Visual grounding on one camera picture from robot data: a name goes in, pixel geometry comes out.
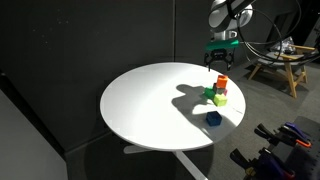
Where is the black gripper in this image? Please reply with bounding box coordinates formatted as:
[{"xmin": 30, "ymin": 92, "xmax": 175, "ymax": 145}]
[{"xmin": 203, "ymin": 48, "xmax": 234, "ymax": 72}]

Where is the orange block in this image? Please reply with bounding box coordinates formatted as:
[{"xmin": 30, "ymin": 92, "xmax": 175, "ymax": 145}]
[{"xmin": 215, "ymin": 74, "xmax": 230, "ymax": 90}]

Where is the grey block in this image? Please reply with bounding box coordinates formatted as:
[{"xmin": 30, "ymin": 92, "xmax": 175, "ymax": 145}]
[{"xmin": 212, "ymin": 82, "xmax": 228, "ymax": 96}]

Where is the green block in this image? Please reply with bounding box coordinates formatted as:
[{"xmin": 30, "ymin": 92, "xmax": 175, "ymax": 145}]
[{"xmin": 203, "ymin": 86, "xmax": 217, "ymax": 100}]

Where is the yellow-green block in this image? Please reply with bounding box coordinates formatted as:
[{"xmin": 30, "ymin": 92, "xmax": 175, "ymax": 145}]
[{"xmin": 213, "ymin": 93, "xmax": 229, "ymax": 108}]

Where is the blue block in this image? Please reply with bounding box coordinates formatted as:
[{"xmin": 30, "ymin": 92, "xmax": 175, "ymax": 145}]
[{"xmin": 205, "ymin": 110, "xmax": 223, "ymax": 127}]

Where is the clear plastic bag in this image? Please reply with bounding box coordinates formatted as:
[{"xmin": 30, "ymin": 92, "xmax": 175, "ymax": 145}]
[{"xmin": 270, "ymin": 35, "xmax": 297, "ymax": 55}]

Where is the wooden chair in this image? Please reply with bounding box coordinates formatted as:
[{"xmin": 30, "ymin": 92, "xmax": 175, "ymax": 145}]
[{"xmin": 248, "ymin": 35, "xmax": 320, "ymax": 99}]

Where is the round white table top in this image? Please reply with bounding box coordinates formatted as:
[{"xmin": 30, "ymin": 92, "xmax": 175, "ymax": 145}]
[{"xmin": 99, "ymin": 61, "xmax": 247, "ymax": 152}]

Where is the black spring clamp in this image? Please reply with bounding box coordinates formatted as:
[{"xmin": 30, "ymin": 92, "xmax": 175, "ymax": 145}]
[{"xmin": 254, "ymin": 123, "xmax": 278, "ymax": 145}]

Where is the white table base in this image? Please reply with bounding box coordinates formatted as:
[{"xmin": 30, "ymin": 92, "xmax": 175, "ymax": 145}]
[{"xmin": 123, "ymin": 144, "xmax": 208, "ymax": 180}]

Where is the large purple black clamp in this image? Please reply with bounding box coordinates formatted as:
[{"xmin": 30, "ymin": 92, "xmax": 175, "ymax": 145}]
[{"xmin": 229, "ymin": 147, "xmax": 297, "ymax": 180}]

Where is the grey perforated board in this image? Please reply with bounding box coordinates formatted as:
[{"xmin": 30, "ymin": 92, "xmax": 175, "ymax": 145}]
[{"xmin": 282, "ymin": 115, "xmax": 320, "ymax": 180}]

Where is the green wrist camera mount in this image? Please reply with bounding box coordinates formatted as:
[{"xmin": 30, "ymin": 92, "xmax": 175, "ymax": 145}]
[{"xmin": 205, "ymin": 39, "xmax": 241, "ymax": 52}]

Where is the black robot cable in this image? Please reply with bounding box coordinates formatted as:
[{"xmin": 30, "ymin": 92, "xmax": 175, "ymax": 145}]
[{"xmin": 225, "ymin": 0, "xmax": 320, "ymax": 65}]

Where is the clamp with orange handle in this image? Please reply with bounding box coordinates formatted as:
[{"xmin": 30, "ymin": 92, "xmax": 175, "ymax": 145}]
[{"xmin": 279, "ymin": 121, "xmax": 313, "ymax": 149}]

